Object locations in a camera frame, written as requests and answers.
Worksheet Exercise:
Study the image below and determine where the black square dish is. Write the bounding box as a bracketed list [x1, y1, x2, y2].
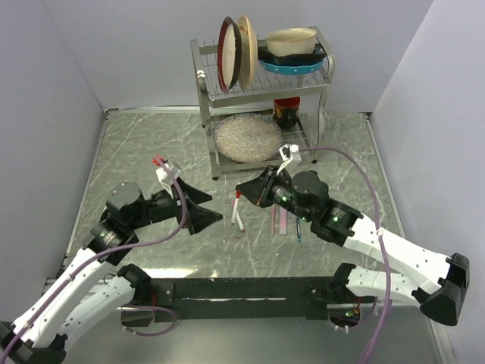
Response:
[258, 45, 327, 67]

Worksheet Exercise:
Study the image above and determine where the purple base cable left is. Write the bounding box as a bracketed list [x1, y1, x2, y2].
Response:
[123, 305, 179, 337]

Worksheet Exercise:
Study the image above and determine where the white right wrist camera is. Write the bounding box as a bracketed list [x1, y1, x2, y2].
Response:
[277, 144, 302, 176]

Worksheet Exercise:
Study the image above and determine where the blue dotted dish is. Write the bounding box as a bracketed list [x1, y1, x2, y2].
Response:
[259, 60, 323, 75]

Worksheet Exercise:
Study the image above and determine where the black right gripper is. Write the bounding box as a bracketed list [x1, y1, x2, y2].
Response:
[236, 165, 313, 222]

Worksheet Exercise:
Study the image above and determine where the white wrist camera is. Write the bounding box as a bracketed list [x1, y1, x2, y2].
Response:
[277, 144, 302, 176]
[152, 155, 182, 197]

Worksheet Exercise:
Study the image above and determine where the cream ceramic bowl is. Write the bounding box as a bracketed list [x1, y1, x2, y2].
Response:
[265, 28, 317, 57]

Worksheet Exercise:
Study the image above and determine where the metal two-tier dish rack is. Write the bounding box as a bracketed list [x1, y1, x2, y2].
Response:
[190, 26, 336, 180]

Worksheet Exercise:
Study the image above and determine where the blue pen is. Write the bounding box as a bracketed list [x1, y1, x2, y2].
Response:
[296, 218, 302, 243]

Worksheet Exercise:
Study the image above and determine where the beige plate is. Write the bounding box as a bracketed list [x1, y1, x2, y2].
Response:
[237, 15, 258, 90]

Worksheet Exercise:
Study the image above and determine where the red black cup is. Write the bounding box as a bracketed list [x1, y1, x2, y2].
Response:
[273, 96, 301, 130]

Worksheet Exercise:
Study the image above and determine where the speckled glass plate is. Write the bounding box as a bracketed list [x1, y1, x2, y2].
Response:
[214, 113, 286, 163]

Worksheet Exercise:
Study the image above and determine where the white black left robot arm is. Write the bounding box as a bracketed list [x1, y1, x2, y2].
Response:
[1, 178, 223, 363]

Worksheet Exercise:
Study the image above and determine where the red purple pen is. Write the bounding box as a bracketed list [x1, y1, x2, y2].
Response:
[270, 206, 276, 236]

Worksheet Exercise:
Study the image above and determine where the black base bar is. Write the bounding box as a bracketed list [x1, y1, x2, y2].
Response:
[152, 277, 373, 320]

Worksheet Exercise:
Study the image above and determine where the clear pen cap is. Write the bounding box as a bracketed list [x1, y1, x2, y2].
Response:
[230, 196, 239, 224]

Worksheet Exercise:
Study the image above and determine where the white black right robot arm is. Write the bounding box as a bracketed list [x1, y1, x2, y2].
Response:
[236, 166, 470, 326]

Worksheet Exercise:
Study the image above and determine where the purple highlighter pen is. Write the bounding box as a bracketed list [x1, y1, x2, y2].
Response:
[278, 207, 287, 235]

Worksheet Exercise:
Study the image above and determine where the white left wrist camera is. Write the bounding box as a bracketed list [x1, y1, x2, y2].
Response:
[152, 155, 182, 197]

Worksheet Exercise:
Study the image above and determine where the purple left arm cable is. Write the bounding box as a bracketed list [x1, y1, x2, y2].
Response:
[3, 158, 189, 359]

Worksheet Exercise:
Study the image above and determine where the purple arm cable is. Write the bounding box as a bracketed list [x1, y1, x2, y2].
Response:
[297, 146, 393, 364]
[3, 158, 189, 359]

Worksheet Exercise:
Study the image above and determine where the red rimmed black plate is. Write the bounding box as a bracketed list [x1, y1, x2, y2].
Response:
[217, 17, 242, 93]

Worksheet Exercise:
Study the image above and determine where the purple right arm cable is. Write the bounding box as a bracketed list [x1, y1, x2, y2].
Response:
[297, 146, 393, 364]

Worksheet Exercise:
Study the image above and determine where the white pen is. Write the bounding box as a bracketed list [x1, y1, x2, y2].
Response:
[236, 213, 246, 233]

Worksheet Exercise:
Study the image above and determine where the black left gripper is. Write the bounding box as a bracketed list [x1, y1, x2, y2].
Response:
[127, 175, 222, 233]

